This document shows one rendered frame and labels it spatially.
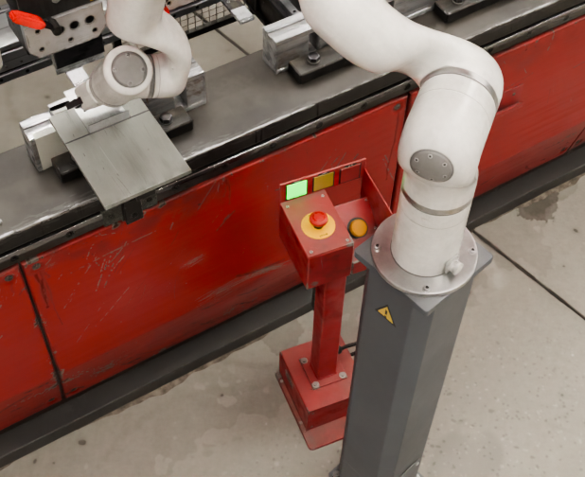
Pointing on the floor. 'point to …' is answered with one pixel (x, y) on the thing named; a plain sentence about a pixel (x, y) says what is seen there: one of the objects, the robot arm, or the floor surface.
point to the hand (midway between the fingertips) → (97, 97)
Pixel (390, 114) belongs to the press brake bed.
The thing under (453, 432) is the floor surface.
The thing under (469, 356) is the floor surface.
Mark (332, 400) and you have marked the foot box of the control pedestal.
